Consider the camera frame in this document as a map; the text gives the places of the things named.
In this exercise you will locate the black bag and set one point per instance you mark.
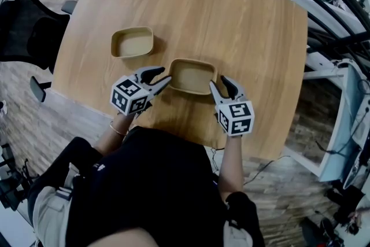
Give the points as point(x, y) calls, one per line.
point(347, 205)

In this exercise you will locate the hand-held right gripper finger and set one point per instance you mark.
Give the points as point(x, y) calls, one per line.
point(235, 91)
point(217, 97)

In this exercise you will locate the person's black shirt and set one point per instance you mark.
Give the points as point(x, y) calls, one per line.
point(144, 182)

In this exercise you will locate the person's left forearm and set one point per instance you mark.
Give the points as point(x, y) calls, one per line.
point(114, 136)

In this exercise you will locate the person's right forearm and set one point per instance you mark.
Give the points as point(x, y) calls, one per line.
point(231, 165)

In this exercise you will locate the black office chair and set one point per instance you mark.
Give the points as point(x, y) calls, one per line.
point(29, 34)

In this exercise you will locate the person's face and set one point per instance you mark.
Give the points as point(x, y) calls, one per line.
point(124, 240)

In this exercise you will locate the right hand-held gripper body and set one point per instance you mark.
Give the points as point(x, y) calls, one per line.
point(237, 118)

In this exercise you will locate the white and blue desk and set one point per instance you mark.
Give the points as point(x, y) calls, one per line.
point(338, 124)

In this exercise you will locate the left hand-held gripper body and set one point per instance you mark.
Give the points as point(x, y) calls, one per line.
point(127, 95)

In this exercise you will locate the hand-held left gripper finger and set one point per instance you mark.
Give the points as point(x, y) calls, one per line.
point(159, 85)
point(147, 74)

